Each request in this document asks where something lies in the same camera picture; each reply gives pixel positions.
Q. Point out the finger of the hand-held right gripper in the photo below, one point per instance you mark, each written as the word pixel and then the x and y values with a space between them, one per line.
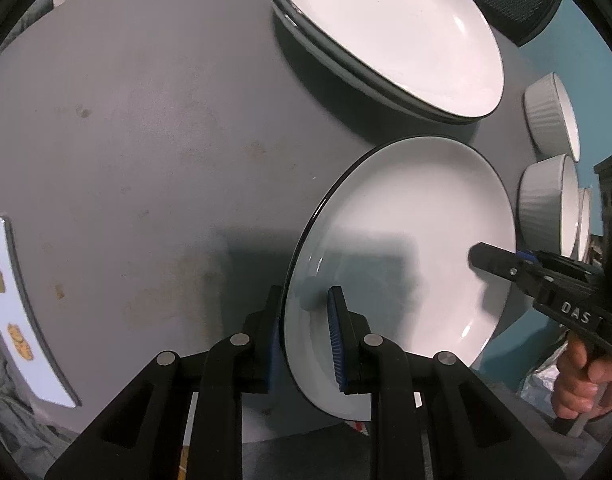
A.
pixel 566 267
pixel 501 263

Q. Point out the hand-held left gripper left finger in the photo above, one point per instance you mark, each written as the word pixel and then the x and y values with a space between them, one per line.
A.
pixel 277 360

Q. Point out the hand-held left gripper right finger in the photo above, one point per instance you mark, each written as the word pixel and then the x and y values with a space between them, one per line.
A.
pixel 337 340

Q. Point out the white ribbed bowl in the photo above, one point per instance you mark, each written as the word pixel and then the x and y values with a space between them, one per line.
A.
pixel 546 110
pixel 541 205
pixel 584 225

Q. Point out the white plate with black rim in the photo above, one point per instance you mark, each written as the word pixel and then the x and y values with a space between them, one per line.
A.
pixel 411 260
pixel 307 43
pixel 306 30

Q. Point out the stack of white plates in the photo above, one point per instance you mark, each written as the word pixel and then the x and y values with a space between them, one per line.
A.
pixel 386 25

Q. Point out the person's right hand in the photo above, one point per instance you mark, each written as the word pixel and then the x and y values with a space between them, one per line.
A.
pixel 573 385

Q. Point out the crumpled clear plastic bag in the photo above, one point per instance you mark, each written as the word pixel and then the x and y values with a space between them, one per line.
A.
pixel 541 380

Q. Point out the black mesh office chair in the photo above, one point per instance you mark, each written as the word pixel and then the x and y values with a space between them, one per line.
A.
pixel 516 0

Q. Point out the grey puffer jacket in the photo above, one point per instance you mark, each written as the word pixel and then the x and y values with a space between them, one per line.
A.
pixel 16 410

